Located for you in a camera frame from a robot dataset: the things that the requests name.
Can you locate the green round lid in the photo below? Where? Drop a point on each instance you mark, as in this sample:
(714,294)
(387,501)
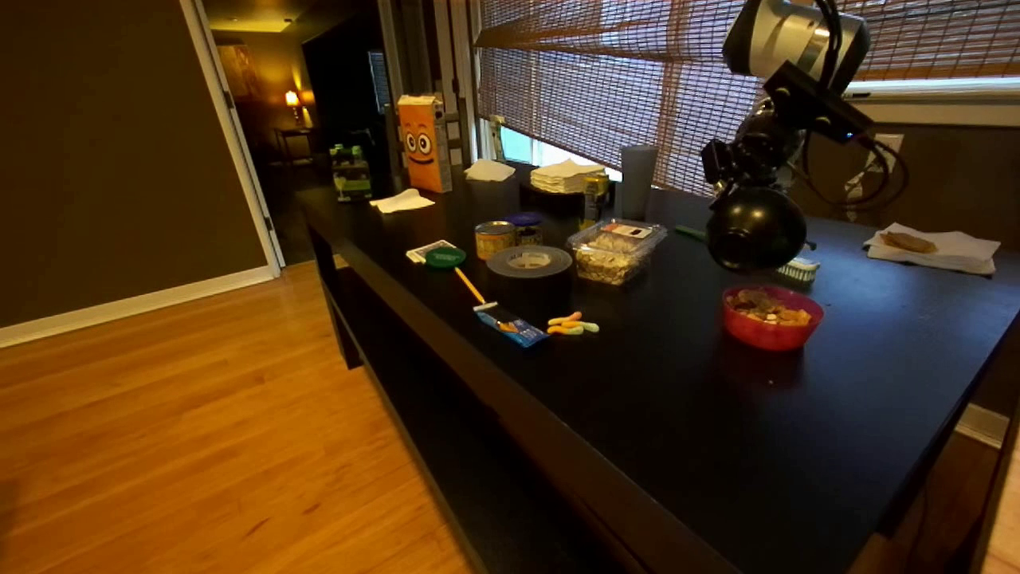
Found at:
(440,255)

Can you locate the white napkin under cookie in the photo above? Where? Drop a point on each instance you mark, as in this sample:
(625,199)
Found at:
(957,255)

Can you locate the small beige topped can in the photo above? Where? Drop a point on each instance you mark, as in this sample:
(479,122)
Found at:
(496,241)

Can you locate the white wall outlet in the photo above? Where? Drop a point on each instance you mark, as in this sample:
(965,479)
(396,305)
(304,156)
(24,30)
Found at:
(890,140)

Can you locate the round brown cookie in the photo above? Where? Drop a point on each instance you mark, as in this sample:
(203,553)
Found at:
(911,241)

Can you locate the white green black stapler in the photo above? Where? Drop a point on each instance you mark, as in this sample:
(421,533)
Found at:
(798,272)

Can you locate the orange face carton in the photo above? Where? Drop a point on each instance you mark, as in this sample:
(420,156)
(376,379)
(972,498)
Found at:
(421,144)

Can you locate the woven window blind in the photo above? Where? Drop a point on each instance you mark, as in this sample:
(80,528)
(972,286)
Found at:
(615,83)

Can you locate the orange cracker pile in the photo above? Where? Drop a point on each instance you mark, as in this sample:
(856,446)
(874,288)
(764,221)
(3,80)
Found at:
(771,311)

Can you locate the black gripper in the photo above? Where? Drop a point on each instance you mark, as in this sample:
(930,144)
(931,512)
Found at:
(771,144)

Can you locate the pink yellow gummy worm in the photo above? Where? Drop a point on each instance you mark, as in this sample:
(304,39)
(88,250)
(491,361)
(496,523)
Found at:
(580,329)

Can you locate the black bowl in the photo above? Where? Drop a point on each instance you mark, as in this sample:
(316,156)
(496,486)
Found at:
(758,227)

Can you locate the blue snack packet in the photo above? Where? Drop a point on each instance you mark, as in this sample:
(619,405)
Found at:
(510,329)

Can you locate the round grey tin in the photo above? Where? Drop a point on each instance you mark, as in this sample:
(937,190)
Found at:
(530,272)

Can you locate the small dark lidded jar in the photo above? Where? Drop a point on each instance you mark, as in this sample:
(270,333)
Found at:
(527,221)

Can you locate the wooden stick with white head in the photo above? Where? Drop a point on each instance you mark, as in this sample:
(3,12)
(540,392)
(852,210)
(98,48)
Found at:
(472,288)

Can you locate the grey plastic cup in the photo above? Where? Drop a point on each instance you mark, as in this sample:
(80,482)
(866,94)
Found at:
(638,178)

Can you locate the red plastic bowl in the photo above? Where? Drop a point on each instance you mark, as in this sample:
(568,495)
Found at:
(771,335)

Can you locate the wrist mounted camera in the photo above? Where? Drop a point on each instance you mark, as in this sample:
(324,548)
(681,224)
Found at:
(823,99)

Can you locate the clear plastic nut container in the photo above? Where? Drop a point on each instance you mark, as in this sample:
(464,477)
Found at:
(615,252)

